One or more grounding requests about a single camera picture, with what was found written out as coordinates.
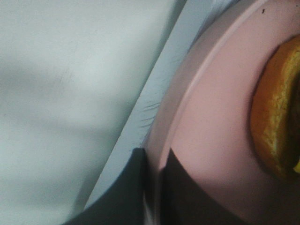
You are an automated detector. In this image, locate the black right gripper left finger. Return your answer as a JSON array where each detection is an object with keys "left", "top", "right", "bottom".
[{"left": 65, "top": 148, "right": 147, "bottom": 225}]

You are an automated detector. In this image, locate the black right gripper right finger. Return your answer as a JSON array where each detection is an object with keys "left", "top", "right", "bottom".
[{"left": 159, "top": 148, "right": 300, "bottom": 225}]

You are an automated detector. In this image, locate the pink round plate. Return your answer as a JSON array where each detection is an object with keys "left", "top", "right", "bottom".
[{"left": 145, "top": 0, "right": 300, "bottom": 225}]

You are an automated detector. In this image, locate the burger with lettuce and cheese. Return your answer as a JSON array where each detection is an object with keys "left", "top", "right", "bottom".
[{"left": 250, "top": 36, "right": 300, "bottom": 180}]

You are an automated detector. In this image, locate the white microwave oven body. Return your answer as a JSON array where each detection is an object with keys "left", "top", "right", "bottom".
[{"left": 84, "top": 0, "right": 235, "bottom": 210}]

